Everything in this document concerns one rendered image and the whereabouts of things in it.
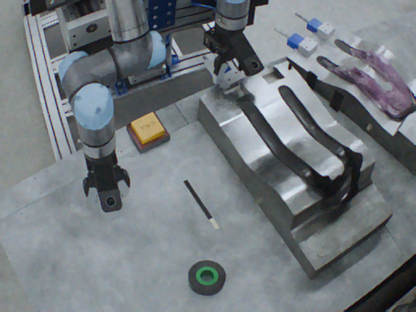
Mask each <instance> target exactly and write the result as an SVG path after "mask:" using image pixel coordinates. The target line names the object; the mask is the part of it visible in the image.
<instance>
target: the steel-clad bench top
mask: <svg viewBox="0 0 416 312"><path fill-rule="evenodd" d="M353 34H355V35H356V36H357V37H359V38H361V39H362V40H365V41H369V42H372V43H376V44H378V45H381V46H384V47H385V48H387V49H388V50H389V51H391V52H392V54H394V55H395V56H396V57H397V58H398V59H399V61H400V62H401V63H402V64H403V66H405V68H406V69H407V70H408V71H409V73H410V74H411V75H412V76H413V77H414V78H416V10H415V11H411V12H409V13H406V14H404V15H399V16H397V17H395V18H391V19H389V20H385V21H383V22H380V23H377V24H373V25H371V26H368V27H366V28H363V29H360V30H357V31H355V32H353ZM218 88H219V84H217V85H213V86H211V87H209V88H207V89H204V90H202V91H200V92H198V93H195V94H194V95H190V96H188V97H186V98H184V99H181V100H179V101H178V102H175V103H172V104H171V105H170V106H168V107H165V108H163V109H161V110H159V111H156V112H155V113H156V114H157V116H158V118H159V120H160V121H161V123H162V125H163V126H164V127H165V129H166V130H167V131H168V133H169V134H170V140H169V141H165V142H163V143H162V144H161V145H159V146H157V147H155V148H153V149H150V150H148V151H146V152H144V153H143V154H140V152H139V150H138V149H137V147H136V146H135V145H134V144H135V143H134V142H133V140H132V138H131V137H130V136H129V134H128V132H127V130H126V127H124V128H121V129H120V130H118V131H116V132H115V135H116V148H115V152H116V155H117V158H118V165H119V166H120V168H123V169H126V170H127V171H128V174H129V177H130V180H131V181H130V189H129V192H128V195H127V196H126V197H123V196H122V194H121V193H120V192H119V195H120V198H121V202H122V206H123V217H119V218H117V219H108V220H105V221H104V218H103V215H102V209H101V206H100V203H99V200H98V199H96V204H92V203H90V202H89V200H88V198H87V197H86V195H85V192H84V189H83V185H82V184H83V180H84V178H85V175H86V173H88V171H87V165H86V161H85V155H84V152H83V150H82V149H80V150H78V151H76V152H75V153H74V154H71V155H69V156H67V157H66V158H64V159H62V160H61V161H59V162H56V163H54V164H53V165H51V166H49V167H47V168H46V169H43V170H42V171H40V172H38V173H37V174H36V175H32V176H31V177H29V178H28V179H25V180H24V181H22V182H21V183H18V184H17V185H15V186H13V187H11V188H9V189H8V190H7V191H5V192H4V191H3V192H2V193H1V194H0V241H1V243H2V245H3V248H4V250H5V252H6V255H7V257H8V259H9V262H10V263H11V265H12V267H13V269H14V272H15V275H16V276H17V278H18V280H19V282H20V284H21V286H22V288H23V290H24V293H25V294H26V297H27V298H28V300H29V302H30V303H31V306H32V307H33V309H34V311H35V312H339V311H342V312H343V311H345V310H346V309H348V308H349V307H350V306H351V305H352V304H354V303H355V302H356V301H358V300H359V299H360V298H362V297H363V296H365V295H366V294H367V293H368V292H369V291H371V290H372V289H373V288H375V287H376V286H377V285H379V284H380V283H382V282H383V281H384V280H385V279H386V278H387V277H388V276H390V275H391V274H392V273H393V272H394V271H396V270H397V269H398V268H399V267H400V266H401V265H403V264H404V263H405V262H407V261H408V260H409V259H410V258H411V257H412V256H413V255H414V254H416V176H414V175H413V173H411V172H410V171H409V170H408V169H406V167H405V166H403V164H401V163H400V162H399V161H398V160H397V159H395V158H394V157H393V156H392V155H391V154H390V153H389V152H388V151H387V150H386V149H385V148H384V147H383V146H382V145H380V144H378V142H376V141H375V140H374V138H372V137H371V136H370V135H369V134H368V133H366V132H364V131H363V130H362V129H361V128H360V127H358V126H357V125H356V124H355V123H354V122H353V121H352V120H351V119H350V118H348V117H347V116H346V115H344V114H343V112H341V111H340V110H339V112H338V113H337V112H336V111H335V110H333V109H332V108H331V107H330V102H329V101H328V100H326V99H325V98H323V97H322V96H321V95H320V94H318V93H316V92H315V91H314V92H313V93H314V94H315V95H316V96H317V98H318V99H319V101H320V102H321V103H322V104H323V105H324V107H325V108H326V109H327V112H328V113H329V114H330V115H331V117H332V118H333V119H334V120H335V121H336V122H337V123H338V124H339V125H340V126H342V127H343V128H345V129H346V130H347V131H349V132H350V133H352V134H353V135H354V136H355V137H356V138H358V139H359V140H361V141H362V142H363V143H364V144H365V146H366V147H367V149H368V150H369V151H370V152H371V153H372V156H373V157H374V159H375V160H376V162H375V166H374V170H373V171H372V174H371V179H372V180H373V184H374V185H375V187H376V188H377V190H378V191H379V194H380V195H381V196H382V197H383V199H384V200H385V201H386V202H385V203H386V204H387V205H388V207H389V208H390V210H391V212H392V213H393V215H392V217H391V218H390V219H389V220H388V222H387V223H386V225H384V226H383V227H382V228H381V229H379V230H378V231H377V232H376V233H375V234H374V235H373V236H371V237H370V238H368V239H367V240H365V241H364V242H363V243H361V244H360V245H359V246H358V247H357V248H355V249H354V250H352V251H351V252H350V253H348V254H347V255H345V256H344V257H343V258H342V259H340V260H339V261H337V262H335V263H334V264H332V265H331V266H329V267H328V268H327V269H325V270H323V271H322V272H320V273H319V274H317V275H316V276H315V277H314V278H312V279H310V278H309V277H308V275H307V274H306V273H305V271H304V270H303V269H302V266H300V264H299V262H298V261H297V260H296V258H295V257H293V253H291V251H290V249H289V248H288V246H287V245H286V243H284V241H283V240H282V237H281V236H280V235H279V233H278V232H277V231H276V229H275V228H274V226H273V225H272V224H271V222H270V220H269V219H268V218H267V216H266V215H265V213H264V212H263V211H262V209H261V207H260V206H259V205H258V204H256V205H255V204H254V202H253V200H254V198H253V196H252V195H251V194H250V192H249V190H248V189H247V188H246V187H245V185H244V184H243V182H242V181H241V179H240V178H239V176H238V175H237V174H236V173H235V171H234V170H233V169H232V166H231V164H230V163H229V162H228V160H227V159H226V158H225V157H224V155H223V153H222V152H221V150H220V149H218V147H217V146H216V144H215V143H214V141H213V140H212V138H211V137H210V135H209V134H208V132H207V131H206V130H205V129H204V127H203V126H202V123H201V122H200V120H199V119H198V111H199V100H200V96H203V95H205V94H207V93H209V92H212V91H214V90H216V89H218ZM185 180H188V182H189V183H190V184H191V186H192V187H193V190H194V192H195V193H196V194H197V195H198V196H199V197H200V199H201V201H202V202H203V204H204V205H205V207H206V209H207V210H208V211H209V212H210V215H211V216H212V218H213V219H214V221H215V222H216V223H217V225H218V226H219V229H218V230H215V229H214V227H213V225H212V224H211V222H210V220H209V219H208V218H207V217H206V215H205V213H204V212H203V210H202V208H201V207H200V206H199V204H198V203H197V201H195V199H194V198H193V196H192V194H191V193H190V192H189V189H188V188H187V186H186V185H185V183H184V181H185ZM205 260H209V261H213V262H217V263H219V264H220V265H221V266H222V267H223V268H224V270H225V274H226V279H225V282H224V286H223V288H222V289H221V290H220V291H219V292H217V293H216V294H215V295H212V296H202V295H200V294H198V293H196V292H194V291H193V290H192V289H191V288H190V287H189V271H190V270H189V269H190V267H191V266H192V265H193V264H195V263H196V262H198V261H205Z"/></svg>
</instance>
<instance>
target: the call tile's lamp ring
mask: <svg viewBox="0 0 416 312"><path fill-rule="evenodd" d="M153 113H154V114H155V116H156V117H157V118H156V119H157V120H158V122H159V123H160V124H161V126H162V128H163V129H164V132H165V133H166V134H165V135H162V136H160V137H158V138H156V139H154V140H152V141H151V142H149V143H147V144H145V145H143V146H141V144H140V142H139V141H138V140H137V136H136V135H135V133H134V132H133V130H132V129H131V127H130V126H132V125H131V124H127V125H126V126H127V128H128V130H129V131H130V133H131V134H132V136H133V137H134V139H135V142H136V143H137V145H138V146H139V148H140V149H143V148H145V147H147V146H149V145H152V144H153V143H155V141H159V140H161V139H163V138H164V137H167V136H169V133H168V132H167V130H166V129H165V128H164V126H163V124H162V123H161V121H160V120H159V118H158V116H157V114H156V113H155V112H153Z"/></svg>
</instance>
